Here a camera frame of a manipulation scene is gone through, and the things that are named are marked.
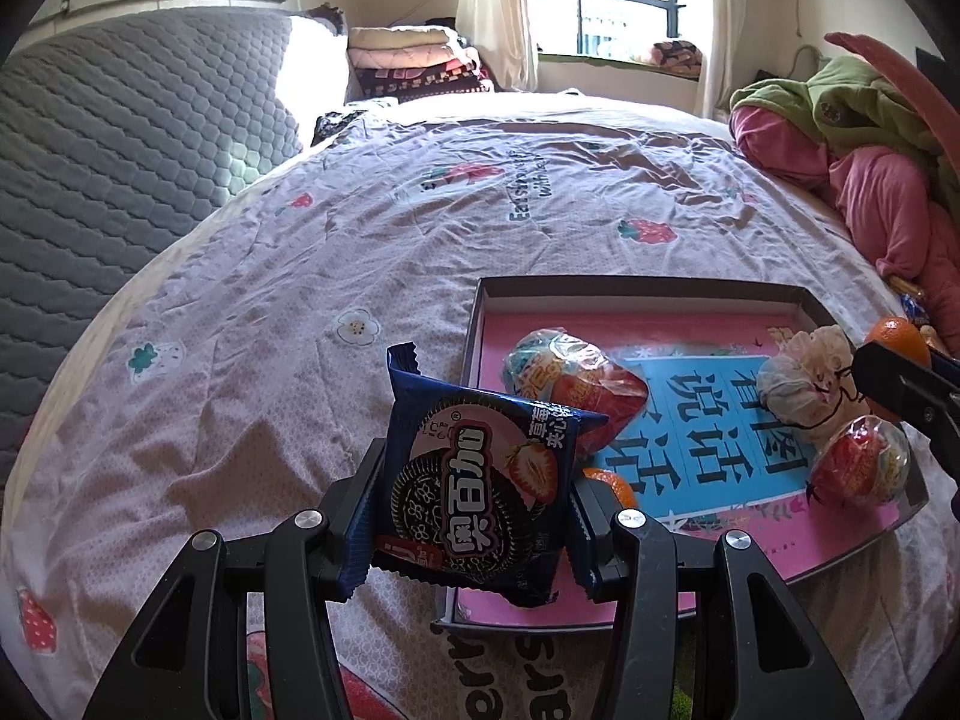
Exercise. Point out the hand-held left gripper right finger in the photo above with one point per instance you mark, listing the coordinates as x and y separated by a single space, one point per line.
587 555

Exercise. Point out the black lace cloth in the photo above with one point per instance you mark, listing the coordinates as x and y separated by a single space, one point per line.
337 126

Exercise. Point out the pink and blue book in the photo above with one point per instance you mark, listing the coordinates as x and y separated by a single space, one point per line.
712 427

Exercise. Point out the plastic-wrapped colourful toy egg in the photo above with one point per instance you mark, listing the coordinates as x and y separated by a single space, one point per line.
570 375

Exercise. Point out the cream curtain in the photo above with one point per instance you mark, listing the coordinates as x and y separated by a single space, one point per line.
491 7
718 22

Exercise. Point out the pink quilt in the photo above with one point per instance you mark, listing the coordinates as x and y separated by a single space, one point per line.
892 195

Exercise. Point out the folded patterned cloth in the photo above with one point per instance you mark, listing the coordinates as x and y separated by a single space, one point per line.
675 56

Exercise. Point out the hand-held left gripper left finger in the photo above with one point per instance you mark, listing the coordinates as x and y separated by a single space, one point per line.
346 574

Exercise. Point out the tangerine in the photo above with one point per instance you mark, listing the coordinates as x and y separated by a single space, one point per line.
613 485
896 337

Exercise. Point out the stack of folded blankets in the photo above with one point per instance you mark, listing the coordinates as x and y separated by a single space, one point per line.
412 60

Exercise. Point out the plastic-wrapped red apple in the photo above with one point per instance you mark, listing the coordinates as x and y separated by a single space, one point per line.
862 461

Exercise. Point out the green blanket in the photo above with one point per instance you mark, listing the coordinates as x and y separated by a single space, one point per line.
840 101

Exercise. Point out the yellow candy packet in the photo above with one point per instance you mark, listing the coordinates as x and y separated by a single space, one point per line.
904 286

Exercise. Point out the blue candy wrapper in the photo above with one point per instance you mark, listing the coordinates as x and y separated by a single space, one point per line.
913 307

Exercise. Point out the grey quilted headboard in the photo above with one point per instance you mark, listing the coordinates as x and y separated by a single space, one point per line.
112 150

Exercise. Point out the blue cookie packet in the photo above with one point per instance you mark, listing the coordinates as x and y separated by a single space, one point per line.
480 480

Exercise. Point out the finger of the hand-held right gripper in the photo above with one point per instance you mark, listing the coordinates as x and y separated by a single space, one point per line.
907 390

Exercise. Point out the shallow cardboard box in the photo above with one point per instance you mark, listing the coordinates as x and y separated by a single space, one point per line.
480 330

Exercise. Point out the white printed plastic bag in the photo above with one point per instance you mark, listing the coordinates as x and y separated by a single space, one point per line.
799 386

